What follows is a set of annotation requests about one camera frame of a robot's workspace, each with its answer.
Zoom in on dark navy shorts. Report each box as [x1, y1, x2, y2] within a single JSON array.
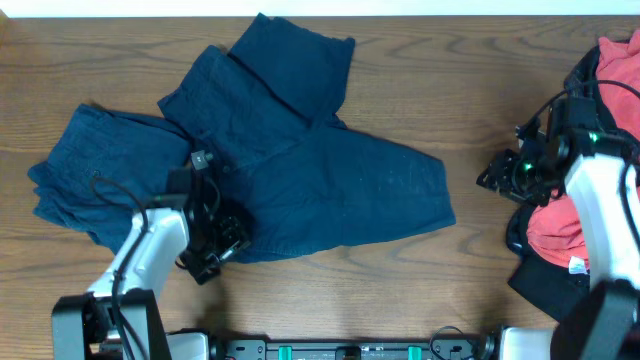
[[159, 15, 456, 263]]

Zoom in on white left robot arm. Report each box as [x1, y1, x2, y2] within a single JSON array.
[[51, 151, 250, 359]]

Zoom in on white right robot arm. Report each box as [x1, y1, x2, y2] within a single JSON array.
[[476, 128, 639, 360]]

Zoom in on red t-shirt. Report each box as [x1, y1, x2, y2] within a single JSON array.
[[526, 31, 639, 274]]

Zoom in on black patterned garment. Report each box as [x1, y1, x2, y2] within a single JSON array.
[[563, 46, 601, 100]]

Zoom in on folded blue shorts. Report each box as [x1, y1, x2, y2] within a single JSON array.
[[28, 104, 191, 252]]

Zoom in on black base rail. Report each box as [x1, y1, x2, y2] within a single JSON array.
[[169, 325, 506, 360]]

